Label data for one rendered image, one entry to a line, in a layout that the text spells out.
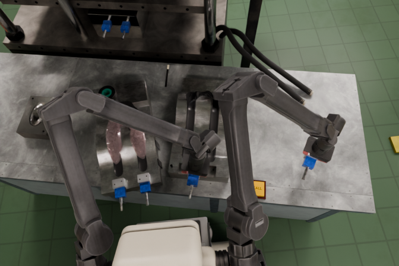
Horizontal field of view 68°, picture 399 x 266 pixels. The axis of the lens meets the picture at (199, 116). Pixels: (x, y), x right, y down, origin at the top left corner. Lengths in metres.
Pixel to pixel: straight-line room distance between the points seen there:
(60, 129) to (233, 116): 0.43
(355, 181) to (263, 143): 0.43
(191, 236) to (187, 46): 1.19
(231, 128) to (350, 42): 2.37
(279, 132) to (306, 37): 1.59
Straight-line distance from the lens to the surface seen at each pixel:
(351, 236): 2.32
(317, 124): 1.03
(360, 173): 1.53
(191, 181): 1.20
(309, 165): 1.30
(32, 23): 2.16
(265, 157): 1.42
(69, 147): 0.82
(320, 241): 2.25
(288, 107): 0.91
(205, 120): 1.36
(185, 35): 1.80
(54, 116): 0.79
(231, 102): 0.73
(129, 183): 1.35
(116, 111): 0.85
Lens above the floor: 2.13
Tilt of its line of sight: 64 degrees down
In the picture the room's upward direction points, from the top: 5 degrees counter-clockwise
